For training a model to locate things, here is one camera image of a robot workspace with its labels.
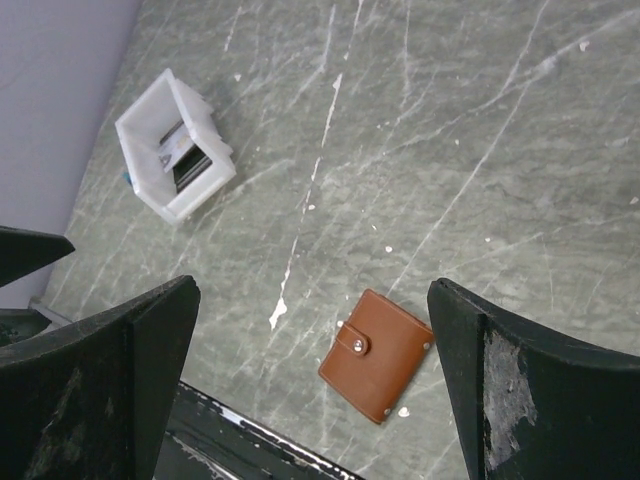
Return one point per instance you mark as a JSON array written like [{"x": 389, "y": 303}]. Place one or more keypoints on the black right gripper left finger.
[{"x": 91, "y": 400}]

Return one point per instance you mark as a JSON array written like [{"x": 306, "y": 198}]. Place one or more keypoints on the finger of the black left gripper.
[{"x": 23, "y": 252}]

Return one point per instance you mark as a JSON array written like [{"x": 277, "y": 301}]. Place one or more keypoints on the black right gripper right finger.
[{"x": 530, "y": 402}]

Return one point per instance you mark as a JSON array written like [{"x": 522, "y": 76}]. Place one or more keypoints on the brown leather card holder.
[{"x": 375, "y": 355}]

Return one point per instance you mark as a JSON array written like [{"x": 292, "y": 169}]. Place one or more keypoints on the white card box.
[{"x": 167, "y": 101}]

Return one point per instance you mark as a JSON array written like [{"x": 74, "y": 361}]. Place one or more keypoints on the gold striped credit card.
[{"x": 180, "y": 156}]

